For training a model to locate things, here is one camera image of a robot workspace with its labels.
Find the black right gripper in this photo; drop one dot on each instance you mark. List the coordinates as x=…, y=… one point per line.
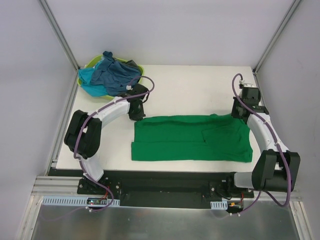
x=238, y=111

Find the green t shirt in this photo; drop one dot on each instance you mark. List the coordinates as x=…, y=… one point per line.
x=191, y=137

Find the right white slotted cable duct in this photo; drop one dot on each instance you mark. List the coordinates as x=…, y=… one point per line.
x=219, y=205

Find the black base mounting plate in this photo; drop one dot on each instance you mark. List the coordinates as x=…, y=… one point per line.
x=192, y=201

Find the right aluminium frame post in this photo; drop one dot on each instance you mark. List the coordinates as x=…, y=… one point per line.
x=277, y=34

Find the aluminium frame post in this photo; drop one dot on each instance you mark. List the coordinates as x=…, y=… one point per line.
x=59, y=33
x=277, y=34

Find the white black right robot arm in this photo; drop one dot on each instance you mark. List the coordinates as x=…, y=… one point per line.
x=277, y=168

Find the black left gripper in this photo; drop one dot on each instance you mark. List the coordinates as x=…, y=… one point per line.
x=137, y=114

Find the dark blue t shirt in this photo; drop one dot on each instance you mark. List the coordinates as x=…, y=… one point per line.
x=114, y=74

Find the grey t shirt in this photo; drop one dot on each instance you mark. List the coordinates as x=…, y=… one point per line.
x=132, y=64

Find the teal t shirt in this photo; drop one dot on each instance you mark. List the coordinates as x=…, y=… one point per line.
x=85, y=76

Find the white slotted cable duct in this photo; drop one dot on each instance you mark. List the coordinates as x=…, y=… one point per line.
x=79, y=201
x=219, y=205

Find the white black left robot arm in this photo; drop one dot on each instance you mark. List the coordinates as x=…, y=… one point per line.
x=83, y=136

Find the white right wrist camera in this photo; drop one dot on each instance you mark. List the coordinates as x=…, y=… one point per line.
x=243, y=83

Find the left aluminium frame post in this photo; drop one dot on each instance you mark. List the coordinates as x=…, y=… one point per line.
x=59, y=33

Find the left white slotted cable duct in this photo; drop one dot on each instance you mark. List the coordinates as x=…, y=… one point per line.
x=79, y=201

